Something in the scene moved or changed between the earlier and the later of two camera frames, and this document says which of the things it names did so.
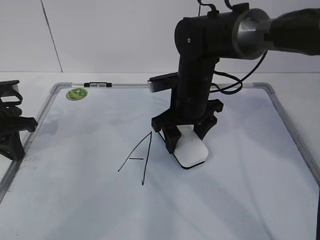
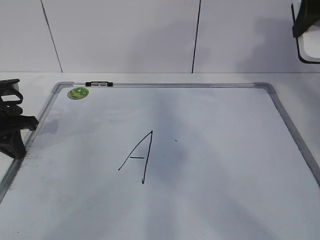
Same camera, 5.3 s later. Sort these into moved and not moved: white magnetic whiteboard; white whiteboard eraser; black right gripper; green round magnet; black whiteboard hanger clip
Moved: black right gripper; white whiteboard eraser
Not moved: white magnetic whiteboard; green round magnet; black whiteboard hanger clip
